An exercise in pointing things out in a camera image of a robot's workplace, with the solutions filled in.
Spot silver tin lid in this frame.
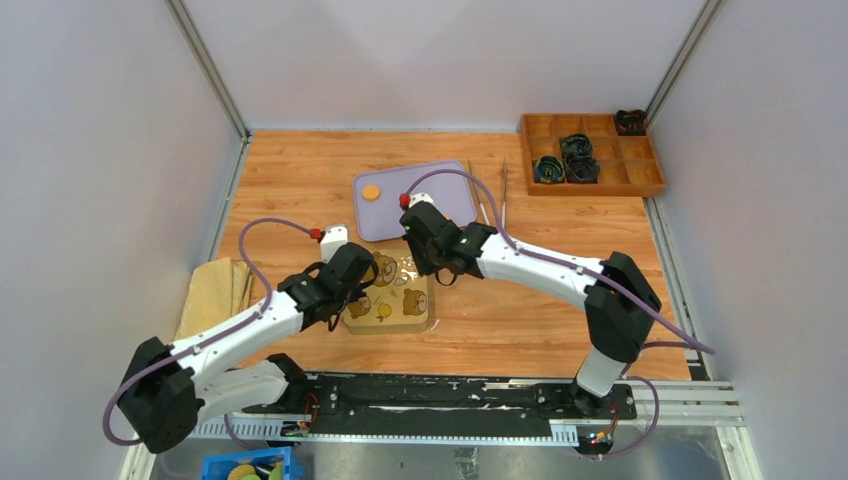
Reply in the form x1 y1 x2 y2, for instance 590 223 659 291
342 249 431 323

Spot metal tongs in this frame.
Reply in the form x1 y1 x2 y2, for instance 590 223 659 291
471 157 509 226

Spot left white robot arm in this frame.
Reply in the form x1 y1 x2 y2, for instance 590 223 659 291
102 226 377 454

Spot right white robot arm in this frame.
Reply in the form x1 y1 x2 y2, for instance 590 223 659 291
400 193 662 418

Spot lavender tray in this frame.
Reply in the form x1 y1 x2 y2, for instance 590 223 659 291
352 160 478 244

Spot orange cookie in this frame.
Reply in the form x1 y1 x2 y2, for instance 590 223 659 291
361 185 381 202

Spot gold cookie tin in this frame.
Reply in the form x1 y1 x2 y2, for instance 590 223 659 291
343 320 432 335

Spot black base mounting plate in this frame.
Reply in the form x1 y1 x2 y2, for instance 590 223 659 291
246 373 637 439

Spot blue plastic bin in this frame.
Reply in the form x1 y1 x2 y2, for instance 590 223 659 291
200 447 306 480

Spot wooden compartment organizer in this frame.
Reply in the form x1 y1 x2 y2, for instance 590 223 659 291
519 113 666 198

